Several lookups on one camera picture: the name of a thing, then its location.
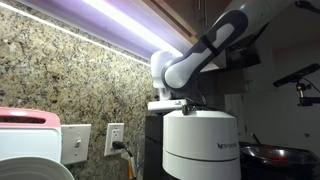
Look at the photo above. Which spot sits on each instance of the black power plug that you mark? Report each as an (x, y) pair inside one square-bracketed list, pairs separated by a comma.
[(120, 145)]

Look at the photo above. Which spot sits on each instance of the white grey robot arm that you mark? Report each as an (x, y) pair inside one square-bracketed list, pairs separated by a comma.
[(175, 74)]

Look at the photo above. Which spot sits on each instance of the black camera on stand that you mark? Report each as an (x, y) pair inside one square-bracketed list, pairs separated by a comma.
[(296, 78)]

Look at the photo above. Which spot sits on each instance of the pink white cutting board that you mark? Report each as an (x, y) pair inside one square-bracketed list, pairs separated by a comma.
[(29, 133)]

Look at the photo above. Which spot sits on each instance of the silver metal pan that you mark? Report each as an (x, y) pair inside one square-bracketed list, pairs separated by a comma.
[(277, 156)]

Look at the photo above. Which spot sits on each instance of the under-cabinet light strip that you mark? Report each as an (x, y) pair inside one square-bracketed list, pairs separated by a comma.
[(128, 24)]

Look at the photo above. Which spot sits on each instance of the white wall outlet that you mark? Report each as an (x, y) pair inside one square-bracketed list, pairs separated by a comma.
[(114, 132)]

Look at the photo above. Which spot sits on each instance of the white Nespresso coffee machine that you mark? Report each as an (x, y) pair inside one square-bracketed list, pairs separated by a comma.
[(201, 145)]

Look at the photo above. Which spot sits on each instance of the white light switch plate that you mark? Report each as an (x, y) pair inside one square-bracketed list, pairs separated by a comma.
[(75, 143)]

